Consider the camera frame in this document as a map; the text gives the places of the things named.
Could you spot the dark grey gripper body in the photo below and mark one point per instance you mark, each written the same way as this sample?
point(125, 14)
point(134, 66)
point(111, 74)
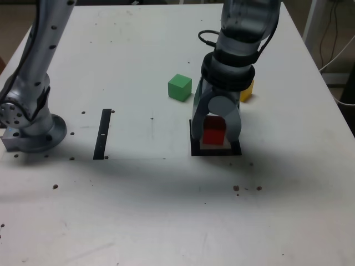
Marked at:
point(235, 94)

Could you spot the white metal post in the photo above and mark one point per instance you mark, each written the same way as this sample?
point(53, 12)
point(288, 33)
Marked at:
point(310, 22)

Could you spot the black tape strip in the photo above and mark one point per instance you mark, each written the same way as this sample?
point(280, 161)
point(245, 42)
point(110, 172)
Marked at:
point(102, 135)

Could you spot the grey background box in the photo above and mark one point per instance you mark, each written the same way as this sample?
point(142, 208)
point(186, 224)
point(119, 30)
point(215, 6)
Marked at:
point(334, 79)

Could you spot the red cube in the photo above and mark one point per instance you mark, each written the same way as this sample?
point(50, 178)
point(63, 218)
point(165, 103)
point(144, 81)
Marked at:
point(213, 135)

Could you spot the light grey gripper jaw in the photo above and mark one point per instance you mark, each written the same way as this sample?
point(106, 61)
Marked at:
point(223, 105)

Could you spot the black tape square outline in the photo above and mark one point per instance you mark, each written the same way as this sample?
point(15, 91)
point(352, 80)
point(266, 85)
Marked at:
point(216, 153)

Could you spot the green cube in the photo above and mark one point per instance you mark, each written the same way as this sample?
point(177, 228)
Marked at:
point(178, 90)

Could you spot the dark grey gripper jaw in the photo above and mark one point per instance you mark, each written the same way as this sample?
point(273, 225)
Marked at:
point(197, 122)

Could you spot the yellow cube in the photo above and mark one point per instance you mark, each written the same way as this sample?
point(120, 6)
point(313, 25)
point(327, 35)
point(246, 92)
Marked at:
point(247, 92)

